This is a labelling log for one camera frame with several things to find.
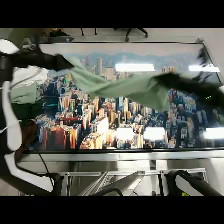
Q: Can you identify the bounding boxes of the pale green shirt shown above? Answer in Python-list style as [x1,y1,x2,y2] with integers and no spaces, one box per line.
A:
[64,55,172,113]

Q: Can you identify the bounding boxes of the black office chair base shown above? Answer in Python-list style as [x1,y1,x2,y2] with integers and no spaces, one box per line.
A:
[124,27,149,43]

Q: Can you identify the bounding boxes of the light green garment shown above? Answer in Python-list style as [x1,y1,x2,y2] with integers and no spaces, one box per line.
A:
[9,83,43,105]

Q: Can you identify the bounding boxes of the white garment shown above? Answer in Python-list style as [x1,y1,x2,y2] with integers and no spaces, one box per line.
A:
[11,65,50,90]

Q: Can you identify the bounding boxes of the silver frame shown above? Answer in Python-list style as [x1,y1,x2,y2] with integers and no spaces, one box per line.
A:
[18,35,224,197]

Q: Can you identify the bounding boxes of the black cable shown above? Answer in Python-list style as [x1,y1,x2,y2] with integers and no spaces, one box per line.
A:
[32,146,56,183]

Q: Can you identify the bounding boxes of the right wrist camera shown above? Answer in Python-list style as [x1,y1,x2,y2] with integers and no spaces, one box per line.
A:
[196,46,211,66]

